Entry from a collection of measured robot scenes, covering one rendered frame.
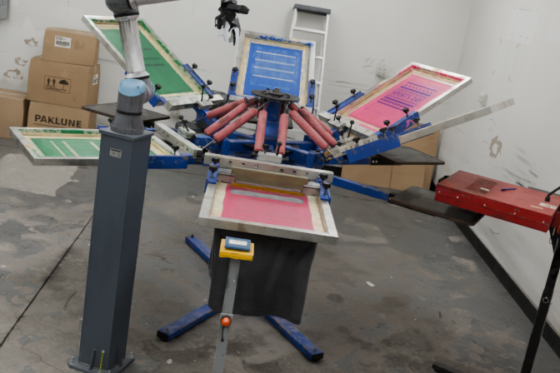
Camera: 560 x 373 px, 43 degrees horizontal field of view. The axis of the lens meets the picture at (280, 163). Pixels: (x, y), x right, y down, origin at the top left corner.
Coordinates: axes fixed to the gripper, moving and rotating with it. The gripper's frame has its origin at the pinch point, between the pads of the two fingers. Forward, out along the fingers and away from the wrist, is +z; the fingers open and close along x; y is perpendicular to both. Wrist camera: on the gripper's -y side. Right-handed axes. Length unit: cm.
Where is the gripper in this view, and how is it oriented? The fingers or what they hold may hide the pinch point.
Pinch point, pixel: (231, 40)
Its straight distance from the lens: 308.8
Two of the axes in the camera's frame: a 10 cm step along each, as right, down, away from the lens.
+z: 0.1, 9.1, -4.1
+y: -7.2, 2.9, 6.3
